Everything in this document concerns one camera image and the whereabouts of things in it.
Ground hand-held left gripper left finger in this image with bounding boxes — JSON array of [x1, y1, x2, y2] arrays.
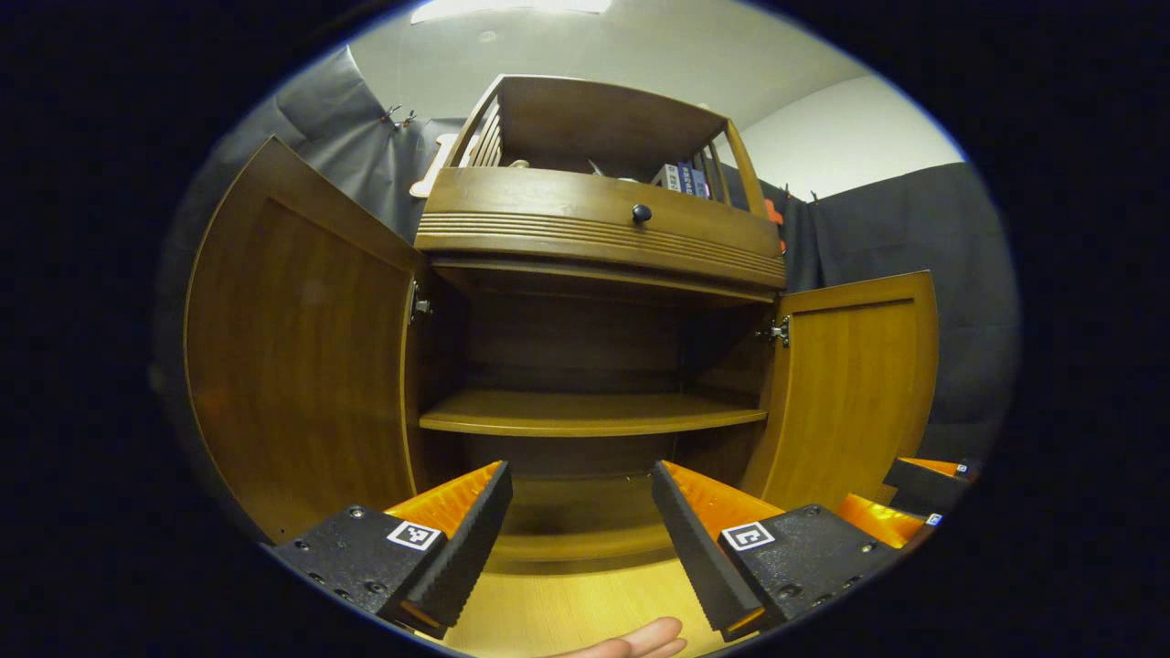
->
[[272, 460, 515, 641]]

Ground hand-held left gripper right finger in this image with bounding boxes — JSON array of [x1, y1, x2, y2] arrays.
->
[[652, 460, 901, 642]]

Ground wooden shoe cabinet door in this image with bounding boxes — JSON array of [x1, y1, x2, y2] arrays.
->
[[739, 270, 940, 513], [183, 135, 431, 545]]

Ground wooden inner shelf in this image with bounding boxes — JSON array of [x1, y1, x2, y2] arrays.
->
[[419, 390, 769, 438]]

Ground black backdrop cloth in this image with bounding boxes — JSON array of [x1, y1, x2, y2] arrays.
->
[[151, 46, 1020, 476]]

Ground ceiling light panel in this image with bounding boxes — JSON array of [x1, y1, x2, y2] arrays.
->
[[409, 0, 613, 26]]

